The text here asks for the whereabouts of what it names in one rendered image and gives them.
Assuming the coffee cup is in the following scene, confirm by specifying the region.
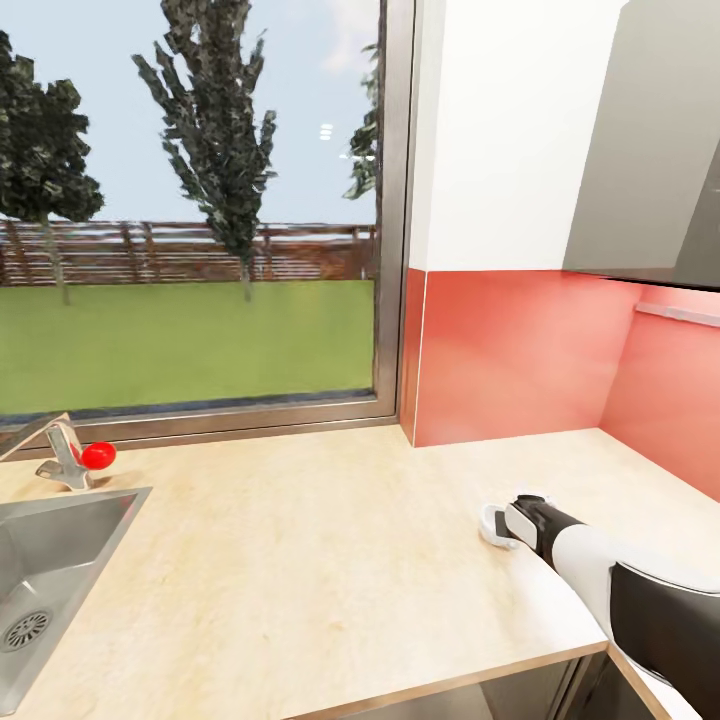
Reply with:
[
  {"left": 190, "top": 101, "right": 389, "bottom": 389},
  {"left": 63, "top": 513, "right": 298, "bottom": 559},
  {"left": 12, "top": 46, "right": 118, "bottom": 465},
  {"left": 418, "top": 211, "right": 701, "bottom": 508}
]
[{"left": 479, "top": 504, "right": 522, "bottom": 551}]

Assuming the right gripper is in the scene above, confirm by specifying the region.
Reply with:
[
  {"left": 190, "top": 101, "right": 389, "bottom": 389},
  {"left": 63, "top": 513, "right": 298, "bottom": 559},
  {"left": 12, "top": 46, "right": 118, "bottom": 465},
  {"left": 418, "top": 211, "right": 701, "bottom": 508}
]
[{"left": 495, "top": 511, "right": 523, "bottom": 543}]

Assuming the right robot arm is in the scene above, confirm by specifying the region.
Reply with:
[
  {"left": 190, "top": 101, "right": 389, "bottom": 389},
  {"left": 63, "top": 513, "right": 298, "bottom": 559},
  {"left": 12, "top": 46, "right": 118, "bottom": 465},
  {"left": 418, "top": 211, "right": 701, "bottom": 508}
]
[{"left": 495, "top": 489, "right": 720, "bottom": 720}]

